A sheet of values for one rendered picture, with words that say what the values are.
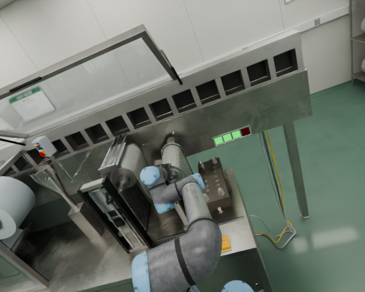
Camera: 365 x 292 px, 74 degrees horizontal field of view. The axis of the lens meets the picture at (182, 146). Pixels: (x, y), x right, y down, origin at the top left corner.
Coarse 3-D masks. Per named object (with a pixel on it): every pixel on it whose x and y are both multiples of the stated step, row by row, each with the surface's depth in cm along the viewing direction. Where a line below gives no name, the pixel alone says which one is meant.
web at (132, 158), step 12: (132, 156) 141; (168, 156) 140; (180, 156) 144; (120, 168) 131; (132, 168) 133; (180, 168) 134; (132, 192) 155; (132, 204) 150; (144, 204) 167; (144, 216) 161; (144, 228) 156
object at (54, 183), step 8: (56, 176) 143; (40, 184) 142; (48, 184) 142; (56, 184) 145; (56, 192) 148; (64, 192) 151; (72, 200) 156; (72, 208) 157; (80, 208) 157; (88, 208) 164; (72, 216) 157; (80, 216) 157; (88, 216) 162; (80, 224) 161; (88, 224) 161; (96, 224) 167; (88, 232) 165; (96, 232) 165
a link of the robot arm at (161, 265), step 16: (176, 240) 60; (144, 256) 59; (160, 256) 58; (176, 256) 56; (144, 272) 56; (160, 272) 56; (176, 272) 55; (144, 288) 55; (160, 288) 55; (176, 288) 56; (192, 288) 68
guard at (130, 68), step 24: (120, 48) 97; (144, 48) 103; (72, 72) 104; (96, 72) 110; (120, 72) 116; (144, 72) 124; (24, 96) 111; (48, 96) 117; (72, 96) 125; (96, 96) 134; (120, 96) 144; (0, 120) 126; (24, 120) 135; (48, 120) 145
